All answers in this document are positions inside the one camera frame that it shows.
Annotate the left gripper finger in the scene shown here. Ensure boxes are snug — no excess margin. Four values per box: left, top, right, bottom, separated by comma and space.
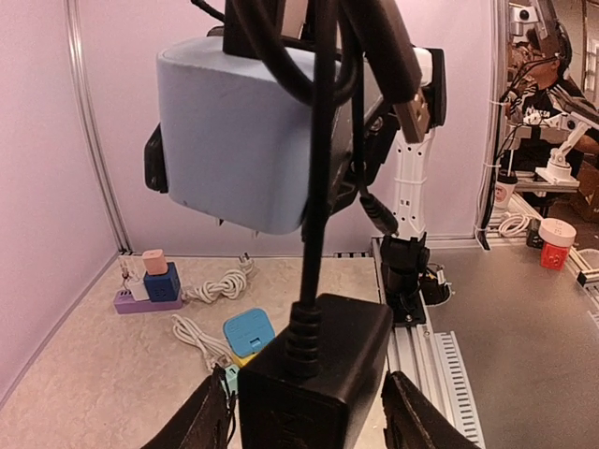
139, 364, 483, 449

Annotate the teal USB charger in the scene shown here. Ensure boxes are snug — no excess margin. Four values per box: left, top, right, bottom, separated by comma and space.
224, 364, 240, 396

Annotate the yellow cube socket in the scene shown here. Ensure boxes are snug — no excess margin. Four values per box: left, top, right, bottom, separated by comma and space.
231, 353, 257, 369

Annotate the black charger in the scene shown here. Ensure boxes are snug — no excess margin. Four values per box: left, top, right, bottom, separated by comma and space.
238, 294, 393, 449

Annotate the blue rounded charger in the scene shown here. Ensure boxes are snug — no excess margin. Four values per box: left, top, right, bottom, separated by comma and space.
223, 308, 275, 357

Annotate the black USB cable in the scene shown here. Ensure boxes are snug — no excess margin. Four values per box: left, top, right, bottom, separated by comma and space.
189, 0, 432, 380

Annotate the dark blue cube socket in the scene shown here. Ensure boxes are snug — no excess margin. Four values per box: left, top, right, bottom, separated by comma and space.
143, 262, 181, 303

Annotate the purple power strip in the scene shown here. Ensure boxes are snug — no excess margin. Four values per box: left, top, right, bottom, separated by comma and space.
112, 290, 183, 315

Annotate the white USB charger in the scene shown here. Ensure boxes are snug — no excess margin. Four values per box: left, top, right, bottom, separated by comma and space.
124, 277, 150, 302

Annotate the pink charger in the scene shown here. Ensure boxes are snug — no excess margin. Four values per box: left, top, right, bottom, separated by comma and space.
141, 249, 168, 276

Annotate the light blue charger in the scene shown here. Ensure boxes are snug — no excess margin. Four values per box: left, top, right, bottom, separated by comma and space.
156, 36, 312, 235

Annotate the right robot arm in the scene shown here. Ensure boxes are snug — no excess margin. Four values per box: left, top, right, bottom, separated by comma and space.
144, 37, 446, 326

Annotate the red white cup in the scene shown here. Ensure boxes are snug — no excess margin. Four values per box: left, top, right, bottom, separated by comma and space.
538, 218, 577, 270

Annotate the seated person background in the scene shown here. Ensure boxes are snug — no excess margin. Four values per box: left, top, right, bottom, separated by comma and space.
500, 23, 597, 172

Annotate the purple strip white cord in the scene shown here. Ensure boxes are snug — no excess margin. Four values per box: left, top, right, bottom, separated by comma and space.
181, 252, 257, 305

